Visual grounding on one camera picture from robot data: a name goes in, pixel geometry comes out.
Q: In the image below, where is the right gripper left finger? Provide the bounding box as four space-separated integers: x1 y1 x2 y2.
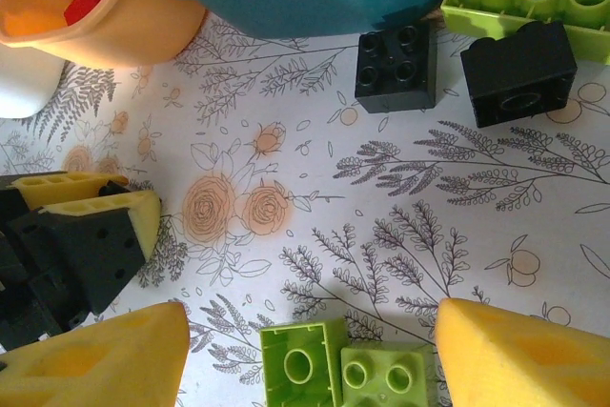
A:
0 300 192 407

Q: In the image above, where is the red lego brick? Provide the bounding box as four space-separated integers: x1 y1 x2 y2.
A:
61 0 115 28

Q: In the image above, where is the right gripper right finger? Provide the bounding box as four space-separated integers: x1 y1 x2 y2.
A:
436 296 610 407

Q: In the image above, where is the green lego brick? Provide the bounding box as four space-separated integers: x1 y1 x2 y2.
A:
259 317 350 407
438 0 610 66
339 343 440 407

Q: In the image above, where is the floral table cover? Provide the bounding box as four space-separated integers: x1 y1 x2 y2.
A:
0 10 610 407

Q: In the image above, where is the orange plastic container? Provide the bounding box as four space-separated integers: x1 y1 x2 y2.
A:
0 0 207 70

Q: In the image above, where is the black lego brick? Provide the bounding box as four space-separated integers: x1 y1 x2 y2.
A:
459 20 579 130
354 24 438 113

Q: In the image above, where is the white plastic container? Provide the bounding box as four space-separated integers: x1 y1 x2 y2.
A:
0 44 66 120

